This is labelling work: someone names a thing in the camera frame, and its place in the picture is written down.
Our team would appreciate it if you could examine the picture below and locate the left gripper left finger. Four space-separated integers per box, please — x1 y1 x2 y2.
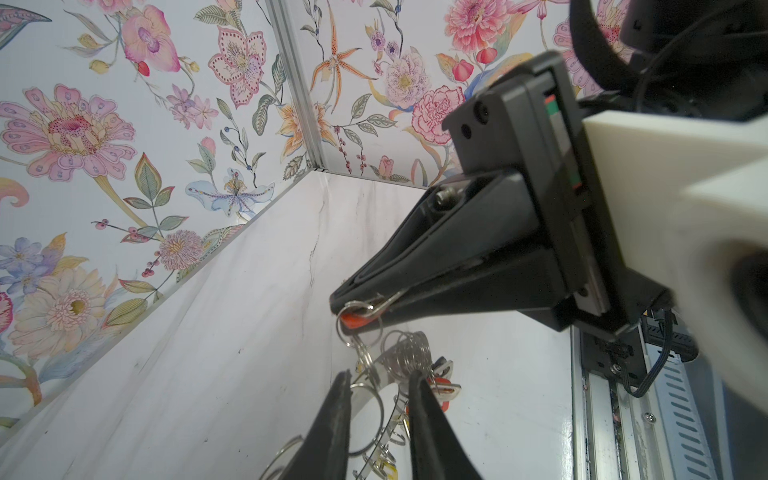
280 371 352 480

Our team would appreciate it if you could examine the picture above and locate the round steel key organizer disc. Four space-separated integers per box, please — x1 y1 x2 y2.
259 329 463 480

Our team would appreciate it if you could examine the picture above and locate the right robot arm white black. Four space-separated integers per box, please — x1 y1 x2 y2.
329 1 767 341

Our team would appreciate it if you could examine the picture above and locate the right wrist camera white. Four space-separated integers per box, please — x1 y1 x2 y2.
584 111 767 410

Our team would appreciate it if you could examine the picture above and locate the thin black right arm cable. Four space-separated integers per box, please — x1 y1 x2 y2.
620 308 676 399

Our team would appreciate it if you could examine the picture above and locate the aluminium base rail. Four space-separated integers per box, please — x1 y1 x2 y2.
570 330 767 479

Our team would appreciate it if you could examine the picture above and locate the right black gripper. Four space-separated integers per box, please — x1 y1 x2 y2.
330 52 659 342

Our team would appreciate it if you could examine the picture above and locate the red capped key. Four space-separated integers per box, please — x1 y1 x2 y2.
428 357 462 412

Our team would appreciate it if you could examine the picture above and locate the red key tag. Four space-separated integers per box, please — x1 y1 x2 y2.
337 289 407 331

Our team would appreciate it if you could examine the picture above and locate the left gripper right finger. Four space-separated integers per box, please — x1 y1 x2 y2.
408 371 482 480

